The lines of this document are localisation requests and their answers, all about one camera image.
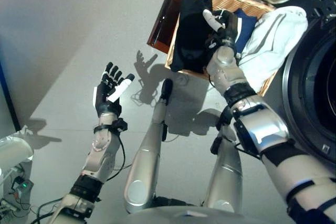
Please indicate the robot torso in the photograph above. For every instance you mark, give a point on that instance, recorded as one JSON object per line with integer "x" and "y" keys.
{"x": 189, "y": 216}

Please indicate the grey front-load washing machine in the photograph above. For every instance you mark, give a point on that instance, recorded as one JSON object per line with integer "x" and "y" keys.
{"x": 315, "y": 90}

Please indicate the grey panel with black edge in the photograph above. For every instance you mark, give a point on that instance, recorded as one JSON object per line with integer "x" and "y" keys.
{"x": 6, "y": 98}

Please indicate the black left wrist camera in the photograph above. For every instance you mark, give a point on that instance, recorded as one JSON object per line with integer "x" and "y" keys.
{"x": 121, "y": 125}

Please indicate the white folded garment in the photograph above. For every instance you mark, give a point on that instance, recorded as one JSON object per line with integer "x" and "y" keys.
{"x": 275, "y": 40}

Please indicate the navy blue folded garment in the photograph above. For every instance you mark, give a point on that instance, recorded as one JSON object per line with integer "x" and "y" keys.
{"x": 246, "y": 30}

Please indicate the silver robot leg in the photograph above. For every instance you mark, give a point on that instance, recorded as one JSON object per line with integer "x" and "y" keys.
{"x": 228, "y": 171}
{"x": 147, "y": 161}

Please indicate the white rounded device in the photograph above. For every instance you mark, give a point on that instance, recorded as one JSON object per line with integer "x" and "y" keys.
{"x": 13, "y": 150}

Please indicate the rectangular wicker laundry basket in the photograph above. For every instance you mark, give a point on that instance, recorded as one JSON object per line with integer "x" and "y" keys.
{"x": 231, "y": 1}

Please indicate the large black garment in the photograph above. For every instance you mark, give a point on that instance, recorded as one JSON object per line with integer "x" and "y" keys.
{"x": 191, "y": 37}

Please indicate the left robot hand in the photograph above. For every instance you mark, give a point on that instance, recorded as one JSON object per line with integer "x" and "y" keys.
{"x": 105, "y": 103}

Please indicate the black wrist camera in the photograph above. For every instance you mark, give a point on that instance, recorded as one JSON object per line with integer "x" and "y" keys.
{"x": 121, "y": 125}
{"x": 211, "y": 47}

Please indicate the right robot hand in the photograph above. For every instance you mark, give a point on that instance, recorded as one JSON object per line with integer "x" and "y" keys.
{"x": 228, "y": 32}

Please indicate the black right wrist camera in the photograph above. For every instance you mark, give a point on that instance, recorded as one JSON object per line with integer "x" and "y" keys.
{"x": 211, "y": 47}

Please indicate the brown acrylic stand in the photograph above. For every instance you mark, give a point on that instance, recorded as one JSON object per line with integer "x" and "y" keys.
{"x": 170, "y": 11}

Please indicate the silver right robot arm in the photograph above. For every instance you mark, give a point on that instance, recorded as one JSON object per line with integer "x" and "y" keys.
{"x": 262, "y": 129}

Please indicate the silver right robot leg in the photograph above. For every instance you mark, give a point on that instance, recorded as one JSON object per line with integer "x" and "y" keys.
{"x": 228, "y": 171}

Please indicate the grey box with green light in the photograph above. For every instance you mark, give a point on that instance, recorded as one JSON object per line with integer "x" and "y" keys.
{"x": 23, "y": 187}

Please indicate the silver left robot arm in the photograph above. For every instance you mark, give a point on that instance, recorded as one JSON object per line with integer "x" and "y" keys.
{"x": 99, "y": 155}

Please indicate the silver left robot leg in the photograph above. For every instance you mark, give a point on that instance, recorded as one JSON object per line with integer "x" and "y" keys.
{"x": 147, "y": 161}

